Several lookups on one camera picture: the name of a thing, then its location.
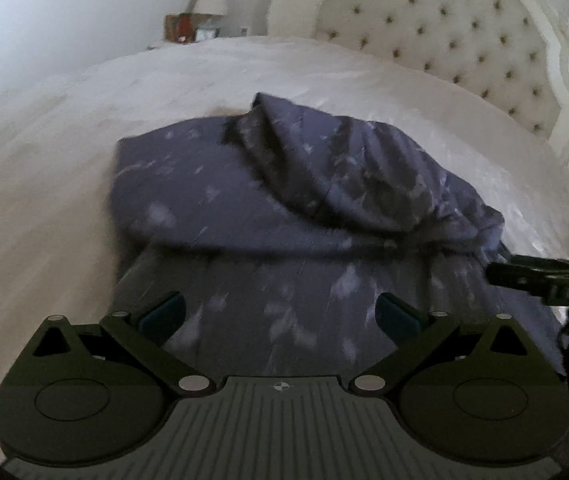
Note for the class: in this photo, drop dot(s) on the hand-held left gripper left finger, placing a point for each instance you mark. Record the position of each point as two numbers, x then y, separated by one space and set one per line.
164 311

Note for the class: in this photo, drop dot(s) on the brown box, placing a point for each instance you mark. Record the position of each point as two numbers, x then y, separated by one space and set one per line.
179 27

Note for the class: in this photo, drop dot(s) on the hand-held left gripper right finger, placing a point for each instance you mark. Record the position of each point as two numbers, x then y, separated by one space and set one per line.
395 318

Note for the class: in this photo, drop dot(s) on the small white clock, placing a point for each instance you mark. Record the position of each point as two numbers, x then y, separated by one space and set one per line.
205 35

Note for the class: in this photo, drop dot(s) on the bed with white bedspread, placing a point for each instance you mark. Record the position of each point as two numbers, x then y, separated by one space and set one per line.
39 185

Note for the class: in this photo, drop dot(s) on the cream tufted headboard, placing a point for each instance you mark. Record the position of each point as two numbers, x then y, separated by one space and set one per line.
439 15

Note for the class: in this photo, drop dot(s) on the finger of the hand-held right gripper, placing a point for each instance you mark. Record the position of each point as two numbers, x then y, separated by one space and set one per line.
519 274

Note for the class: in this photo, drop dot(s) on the purple marbled hoodie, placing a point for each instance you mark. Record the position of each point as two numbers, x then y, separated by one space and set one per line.
264 185

